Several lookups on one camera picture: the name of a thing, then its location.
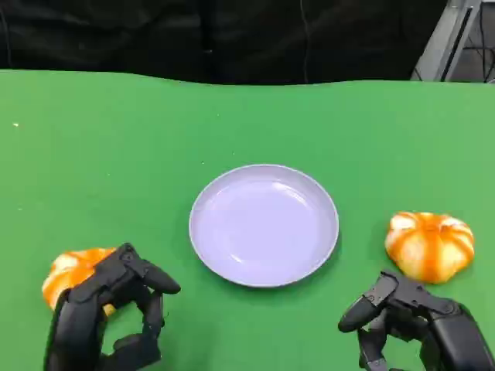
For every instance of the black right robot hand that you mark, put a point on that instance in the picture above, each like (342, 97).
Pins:
(452, 328)

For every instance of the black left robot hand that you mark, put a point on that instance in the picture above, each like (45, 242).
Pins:
(81, 309)

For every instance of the lilac plate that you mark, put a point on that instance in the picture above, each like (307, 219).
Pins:
(263, 226)

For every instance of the orange and white bread roll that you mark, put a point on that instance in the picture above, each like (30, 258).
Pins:
(429, 247)
(71, 266)

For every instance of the grey metal frame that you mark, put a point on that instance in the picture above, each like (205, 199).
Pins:
(452, 38)

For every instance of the green table cloth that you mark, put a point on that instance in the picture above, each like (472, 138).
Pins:
(116, 154)

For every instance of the black backdrop cloth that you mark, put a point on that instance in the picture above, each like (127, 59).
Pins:
(154, 35)

